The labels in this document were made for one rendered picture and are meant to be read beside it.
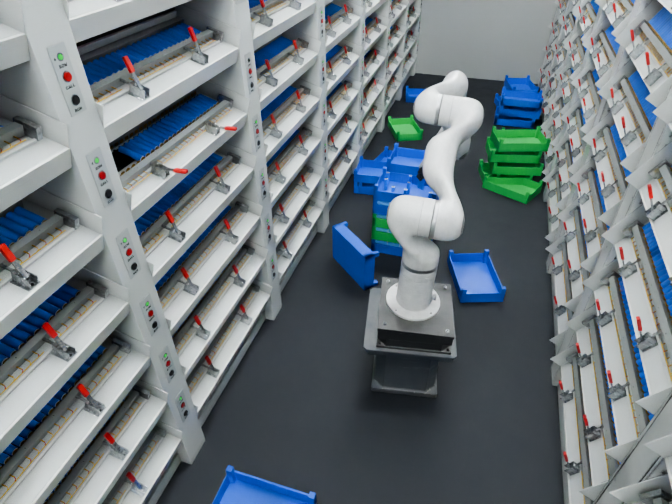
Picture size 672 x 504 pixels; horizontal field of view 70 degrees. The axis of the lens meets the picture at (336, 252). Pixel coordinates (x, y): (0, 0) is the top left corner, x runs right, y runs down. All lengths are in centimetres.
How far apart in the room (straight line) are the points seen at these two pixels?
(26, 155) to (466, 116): 119
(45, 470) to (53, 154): 67
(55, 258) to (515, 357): 170
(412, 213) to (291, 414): 89
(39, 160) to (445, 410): 151
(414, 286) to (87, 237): 97
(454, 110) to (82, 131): 108
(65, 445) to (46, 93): 75
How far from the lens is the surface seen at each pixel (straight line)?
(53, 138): 106
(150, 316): 133
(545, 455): 191
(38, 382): 116
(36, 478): 128
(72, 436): 130
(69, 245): 112
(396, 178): 250
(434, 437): 184
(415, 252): 151
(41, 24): 101
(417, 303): 165
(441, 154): 153
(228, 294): 178
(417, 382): 188
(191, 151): 140
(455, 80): 174
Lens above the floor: 156
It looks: 38 degrees down
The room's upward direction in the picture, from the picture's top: 1 degrees counter-clockwise
